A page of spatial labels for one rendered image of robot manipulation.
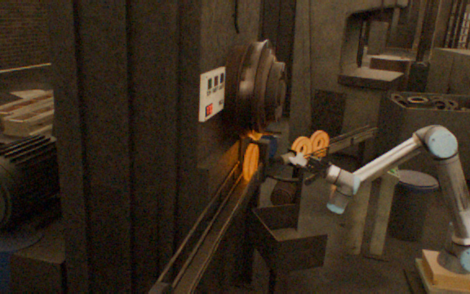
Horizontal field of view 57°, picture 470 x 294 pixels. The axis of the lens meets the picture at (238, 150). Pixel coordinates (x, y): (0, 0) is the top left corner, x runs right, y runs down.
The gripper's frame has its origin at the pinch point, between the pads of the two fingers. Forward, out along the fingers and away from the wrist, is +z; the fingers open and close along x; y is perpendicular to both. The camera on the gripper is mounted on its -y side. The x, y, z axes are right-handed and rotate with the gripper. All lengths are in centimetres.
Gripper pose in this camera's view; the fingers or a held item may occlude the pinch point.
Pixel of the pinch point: (290, 159)
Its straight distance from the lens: 229.0
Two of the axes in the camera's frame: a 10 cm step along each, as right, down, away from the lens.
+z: -9.0, -4.1, 1.3
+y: 3.4, -8.6, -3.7
